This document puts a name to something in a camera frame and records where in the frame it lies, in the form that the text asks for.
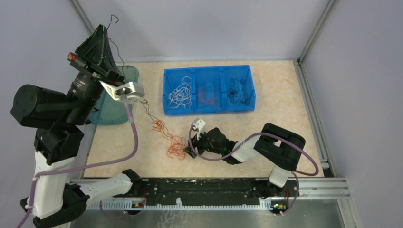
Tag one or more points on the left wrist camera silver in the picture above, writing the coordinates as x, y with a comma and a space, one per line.
129, 92

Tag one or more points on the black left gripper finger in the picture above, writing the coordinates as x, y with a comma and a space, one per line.
114, 72
91, 50

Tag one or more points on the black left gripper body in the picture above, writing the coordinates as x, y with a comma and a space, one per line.
87, 82

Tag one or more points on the teal translucent plastic tray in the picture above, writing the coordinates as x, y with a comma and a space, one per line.
108, 111

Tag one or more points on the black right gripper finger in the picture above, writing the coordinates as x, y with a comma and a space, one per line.
194, 143
190, 152

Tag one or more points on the aluminium frame rail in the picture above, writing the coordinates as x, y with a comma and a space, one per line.
346, 207

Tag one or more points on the white slotted cable duct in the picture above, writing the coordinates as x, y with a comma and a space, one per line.
129, 205

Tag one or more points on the blue three-compartment plastic bin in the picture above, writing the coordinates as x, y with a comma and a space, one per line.
208, 90

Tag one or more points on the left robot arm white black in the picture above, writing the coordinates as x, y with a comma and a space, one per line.
53, 199

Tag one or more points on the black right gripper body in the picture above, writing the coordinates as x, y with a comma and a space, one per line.
203, 144

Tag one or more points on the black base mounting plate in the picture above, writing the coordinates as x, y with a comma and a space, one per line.
204, 192

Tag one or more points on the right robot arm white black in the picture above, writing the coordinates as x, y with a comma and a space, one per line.
278, 145

